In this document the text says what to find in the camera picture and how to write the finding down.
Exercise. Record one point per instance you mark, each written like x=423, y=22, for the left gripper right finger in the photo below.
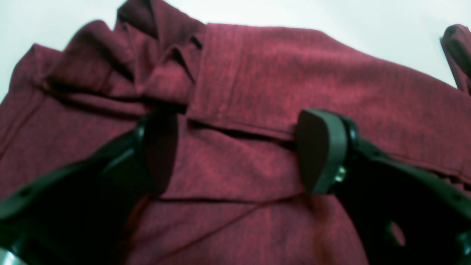
x=402, y=214

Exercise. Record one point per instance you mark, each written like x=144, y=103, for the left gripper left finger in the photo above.
x=76, y=215

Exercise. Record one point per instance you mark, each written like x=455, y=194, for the dark red t-shirt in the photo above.
x=235, y=197

